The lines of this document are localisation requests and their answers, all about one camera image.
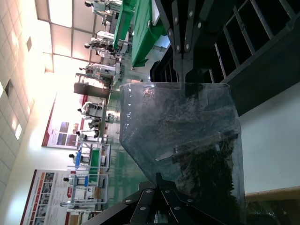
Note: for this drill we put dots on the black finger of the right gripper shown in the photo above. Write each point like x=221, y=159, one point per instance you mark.
x=194, y=23
x=177, y=35

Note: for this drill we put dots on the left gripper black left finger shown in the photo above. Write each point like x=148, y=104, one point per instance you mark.
x=145, y=201

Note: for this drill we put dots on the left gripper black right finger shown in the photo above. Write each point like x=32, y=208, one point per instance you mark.
x=174, y=201

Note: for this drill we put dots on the translucent grey antistatic bag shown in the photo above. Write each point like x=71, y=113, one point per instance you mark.
x=140, y=122

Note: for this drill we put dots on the black slotted plastic container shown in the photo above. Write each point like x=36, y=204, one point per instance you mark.
x=269, y=58

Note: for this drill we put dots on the brown cardboard box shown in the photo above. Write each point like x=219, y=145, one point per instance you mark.
x=269, y=193

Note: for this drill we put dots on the bagged graphics card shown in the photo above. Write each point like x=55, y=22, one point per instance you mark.
x=274, y=213

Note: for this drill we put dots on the blue-railed metal rack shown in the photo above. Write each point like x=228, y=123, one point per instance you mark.
x=80, y=185

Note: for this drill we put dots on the white-suited worker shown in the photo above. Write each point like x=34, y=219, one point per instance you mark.
x=89, y=109
x=97, y=45
x=75, y=158
x=85, y=137
x=97, y=5
x=68, y=181

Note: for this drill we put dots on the white workshop machine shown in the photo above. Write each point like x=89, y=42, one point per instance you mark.
x=105, y=71

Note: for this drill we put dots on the dark metal cabinet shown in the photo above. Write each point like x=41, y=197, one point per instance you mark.
x=91, y=87

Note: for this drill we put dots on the green-topped workstation frame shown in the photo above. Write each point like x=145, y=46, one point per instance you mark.
x=95, y=158

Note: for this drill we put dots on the photo grid wall poster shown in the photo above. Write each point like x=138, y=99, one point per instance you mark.
x=47, y=199

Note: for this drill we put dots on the red-bordered wall poster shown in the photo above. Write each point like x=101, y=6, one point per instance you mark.
x=62, y=122

